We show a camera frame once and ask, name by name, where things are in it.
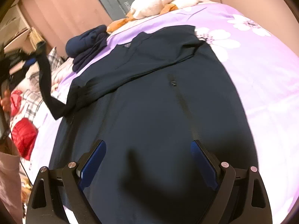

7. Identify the dark navy jacket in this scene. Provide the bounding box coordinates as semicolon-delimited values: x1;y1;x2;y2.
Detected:
49;25;258;223

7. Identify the folded navy clothes stack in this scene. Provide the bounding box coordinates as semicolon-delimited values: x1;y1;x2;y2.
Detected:
65;25;109;73

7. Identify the person's left hand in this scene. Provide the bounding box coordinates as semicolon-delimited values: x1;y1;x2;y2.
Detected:
1;90;11;116

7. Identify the plaid grey white cloth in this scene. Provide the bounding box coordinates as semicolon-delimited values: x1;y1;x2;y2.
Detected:
21;47;65;129

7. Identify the red garment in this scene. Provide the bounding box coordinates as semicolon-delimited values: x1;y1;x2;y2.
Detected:
12;118;38;161
10;90;22;117

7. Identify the pink curtain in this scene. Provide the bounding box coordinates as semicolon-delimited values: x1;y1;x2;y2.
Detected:
19;0;223;57

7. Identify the purple floral bed sheet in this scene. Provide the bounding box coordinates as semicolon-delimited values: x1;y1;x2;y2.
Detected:
26;3;298;223

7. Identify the white plush duck toy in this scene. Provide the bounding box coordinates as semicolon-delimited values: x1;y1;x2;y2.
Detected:
107;0;201;33

